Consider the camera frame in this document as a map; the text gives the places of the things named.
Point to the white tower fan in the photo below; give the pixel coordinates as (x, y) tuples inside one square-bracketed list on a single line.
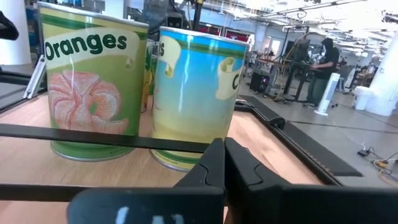
[(329, 90)]

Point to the wooden shelf black metal frame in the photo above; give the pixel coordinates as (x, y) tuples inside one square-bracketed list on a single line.
[(93, 138)]

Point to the white bin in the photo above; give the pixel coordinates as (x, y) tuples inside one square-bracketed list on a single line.
[(362, 98)]

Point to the oranges tin can green label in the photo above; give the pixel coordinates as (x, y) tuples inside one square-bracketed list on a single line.
[(93, 77)]

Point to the black standing desk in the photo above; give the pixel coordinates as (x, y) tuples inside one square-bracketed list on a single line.
[(295, 63)]

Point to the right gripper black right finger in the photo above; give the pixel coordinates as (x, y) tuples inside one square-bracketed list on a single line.
[(295, 205)]

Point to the carrots tin can blue label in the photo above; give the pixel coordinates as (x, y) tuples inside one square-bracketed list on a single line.
[(192, 93)]

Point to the white pillar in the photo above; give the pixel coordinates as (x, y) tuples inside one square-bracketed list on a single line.
[(385, 81), (14, 53)]

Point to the aluminium profile bar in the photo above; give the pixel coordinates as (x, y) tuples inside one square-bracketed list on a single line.
[(35, 77)]

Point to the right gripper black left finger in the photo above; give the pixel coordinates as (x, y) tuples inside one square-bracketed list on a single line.
[(155, 205)]

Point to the person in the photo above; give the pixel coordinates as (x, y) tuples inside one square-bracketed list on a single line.
[(326, 62)]

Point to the black computer box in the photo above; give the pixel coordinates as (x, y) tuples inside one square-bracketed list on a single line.
[(258, 81)]

